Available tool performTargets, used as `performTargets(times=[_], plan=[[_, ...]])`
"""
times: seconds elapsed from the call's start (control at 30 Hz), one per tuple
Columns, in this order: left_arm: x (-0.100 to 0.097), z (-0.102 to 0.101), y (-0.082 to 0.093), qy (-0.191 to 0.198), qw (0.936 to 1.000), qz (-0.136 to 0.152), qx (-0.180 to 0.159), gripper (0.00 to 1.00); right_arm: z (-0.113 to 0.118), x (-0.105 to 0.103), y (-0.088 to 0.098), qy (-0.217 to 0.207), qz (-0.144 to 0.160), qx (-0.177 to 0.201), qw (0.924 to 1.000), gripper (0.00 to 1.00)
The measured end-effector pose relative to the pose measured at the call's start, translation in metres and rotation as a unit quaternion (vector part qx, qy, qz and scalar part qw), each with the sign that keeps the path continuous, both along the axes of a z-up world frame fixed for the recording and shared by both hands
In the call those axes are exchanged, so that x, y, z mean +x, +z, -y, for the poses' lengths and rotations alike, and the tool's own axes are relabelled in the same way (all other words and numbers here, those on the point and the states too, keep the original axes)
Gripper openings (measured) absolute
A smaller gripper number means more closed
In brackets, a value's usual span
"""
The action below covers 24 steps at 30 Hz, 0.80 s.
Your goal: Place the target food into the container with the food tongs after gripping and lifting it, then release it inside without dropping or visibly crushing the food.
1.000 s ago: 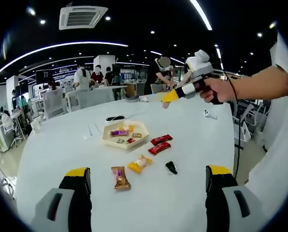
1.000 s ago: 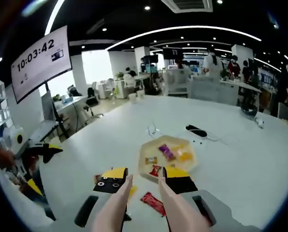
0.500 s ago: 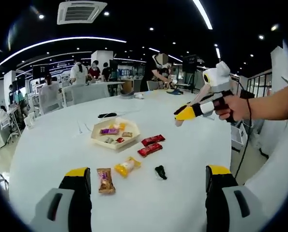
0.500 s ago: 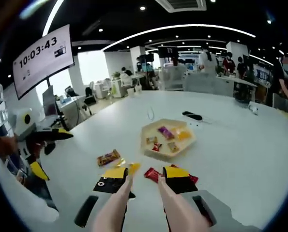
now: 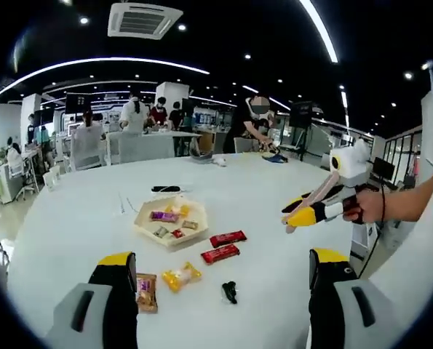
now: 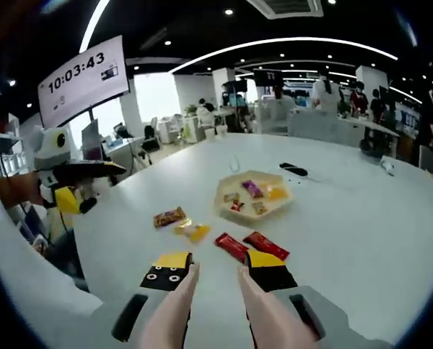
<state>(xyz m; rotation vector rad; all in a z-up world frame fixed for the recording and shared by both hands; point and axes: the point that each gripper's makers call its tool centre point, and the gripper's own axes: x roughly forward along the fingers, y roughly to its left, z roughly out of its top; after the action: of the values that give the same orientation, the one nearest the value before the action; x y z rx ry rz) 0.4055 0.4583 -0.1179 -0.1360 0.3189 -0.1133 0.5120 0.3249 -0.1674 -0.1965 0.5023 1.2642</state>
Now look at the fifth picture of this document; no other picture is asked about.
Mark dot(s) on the white counter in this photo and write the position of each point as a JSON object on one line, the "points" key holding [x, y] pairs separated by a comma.
{"points": [[147, 147]]}

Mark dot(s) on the purple food packet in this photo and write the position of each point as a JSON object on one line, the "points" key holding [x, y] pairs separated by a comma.
{"points": [[163, 216]]}

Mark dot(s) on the yellow clear food packet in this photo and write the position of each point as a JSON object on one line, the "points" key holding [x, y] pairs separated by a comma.
{"points": [[181, 277]]}

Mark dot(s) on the ceiling air conditioner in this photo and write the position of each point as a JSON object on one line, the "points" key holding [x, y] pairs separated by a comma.
{"points": [[143, 20]]}

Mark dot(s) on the dark grey pouch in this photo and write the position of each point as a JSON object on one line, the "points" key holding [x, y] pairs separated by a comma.
{"points": [[201, 157]]}

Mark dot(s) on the white paper cup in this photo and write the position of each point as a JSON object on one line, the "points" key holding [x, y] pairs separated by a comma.
{"points": [[52, 178]]}

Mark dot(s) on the black power strip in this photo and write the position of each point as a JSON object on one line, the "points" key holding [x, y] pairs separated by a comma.
{"points": [[166, 189]]}

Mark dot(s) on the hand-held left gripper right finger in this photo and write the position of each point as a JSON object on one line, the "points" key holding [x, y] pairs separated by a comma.
{"points": [[332, 280]]}

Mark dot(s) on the person's right hand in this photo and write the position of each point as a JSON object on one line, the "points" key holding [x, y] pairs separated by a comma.
{"points": [[370, 207]]}

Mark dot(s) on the black food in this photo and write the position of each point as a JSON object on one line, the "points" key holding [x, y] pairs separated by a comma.
{"points": [[230, 292]]}

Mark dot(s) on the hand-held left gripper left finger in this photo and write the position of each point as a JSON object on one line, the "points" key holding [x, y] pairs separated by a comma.
{"points": [[110, 287]]}

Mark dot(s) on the small gold food packet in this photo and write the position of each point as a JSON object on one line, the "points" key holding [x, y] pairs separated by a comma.
{"points": [[190, 224]]}

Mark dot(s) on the small white device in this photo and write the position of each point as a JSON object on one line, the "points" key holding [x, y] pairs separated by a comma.
{"points": [[220, 161]]}

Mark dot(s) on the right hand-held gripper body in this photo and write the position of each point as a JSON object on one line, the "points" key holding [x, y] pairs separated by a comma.
{"points": [[354, 161]]}

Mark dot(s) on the small orange food packet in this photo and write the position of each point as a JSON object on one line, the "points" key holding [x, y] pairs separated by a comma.
{"points": [[161, 232]]}

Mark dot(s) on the person's white shirt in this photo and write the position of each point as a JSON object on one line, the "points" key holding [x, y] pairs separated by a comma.
{"points": [[412, 261]]}

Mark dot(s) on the dark cloth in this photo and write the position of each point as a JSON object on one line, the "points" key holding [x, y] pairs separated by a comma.
{"points": [[274, 158]]}

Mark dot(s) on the brown gold food packet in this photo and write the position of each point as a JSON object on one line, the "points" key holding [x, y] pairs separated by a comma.
{"points": [[147, 294]]}

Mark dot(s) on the red food bar packet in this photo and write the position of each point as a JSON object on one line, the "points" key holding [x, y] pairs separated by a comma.
{"points": [[227, 238], [220, 253]]}

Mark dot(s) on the black hanging sign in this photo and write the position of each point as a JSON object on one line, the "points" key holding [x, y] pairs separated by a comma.
{"points": [[78, 102]]}

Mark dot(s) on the small red food packet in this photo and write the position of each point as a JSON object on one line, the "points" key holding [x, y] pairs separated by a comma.
{"points": [[178, 233]]}

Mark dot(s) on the black desk monitor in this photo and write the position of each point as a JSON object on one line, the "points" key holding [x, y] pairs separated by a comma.
{"points": [[383, 168]]}

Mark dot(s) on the yellow bread food packet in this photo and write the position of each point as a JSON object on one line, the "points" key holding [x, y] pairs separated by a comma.
{"points": [[179, 209]]}

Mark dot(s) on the black screen on tripod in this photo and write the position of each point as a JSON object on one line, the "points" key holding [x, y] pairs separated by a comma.
{"points": [[305, 112]]}

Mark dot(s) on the pink food tongs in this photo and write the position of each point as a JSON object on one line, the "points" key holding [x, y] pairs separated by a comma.
{"points": [[323, 187]]}

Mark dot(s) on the beige hexagonal container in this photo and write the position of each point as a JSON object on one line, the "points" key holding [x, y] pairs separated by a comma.
{"points": [[145, 220]]}

